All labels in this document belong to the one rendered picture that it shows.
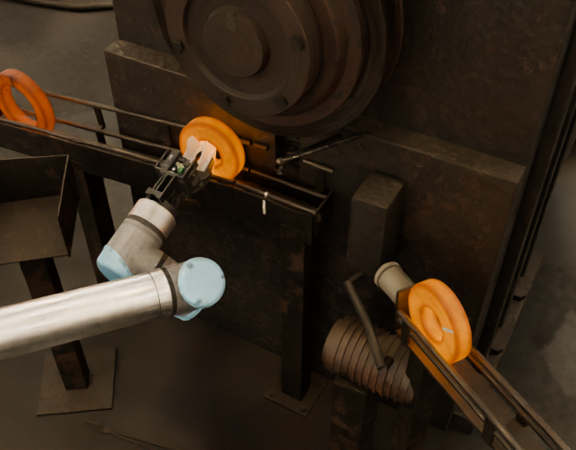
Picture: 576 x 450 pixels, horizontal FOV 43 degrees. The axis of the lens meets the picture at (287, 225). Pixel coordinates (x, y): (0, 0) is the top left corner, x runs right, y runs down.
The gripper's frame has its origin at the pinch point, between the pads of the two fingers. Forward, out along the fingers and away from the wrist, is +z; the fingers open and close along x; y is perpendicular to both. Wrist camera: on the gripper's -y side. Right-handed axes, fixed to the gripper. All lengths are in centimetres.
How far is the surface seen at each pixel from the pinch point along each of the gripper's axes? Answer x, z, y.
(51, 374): 39, -51, -64
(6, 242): 32.6, -37.2, -6.6
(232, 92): -14.4, -4.4, 27.4
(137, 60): 22.6, 8.9, 8.5
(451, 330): -63, -21, 5
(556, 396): -87, 9, -82
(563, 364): -86, 20, -85
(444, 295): -60, -16, 7
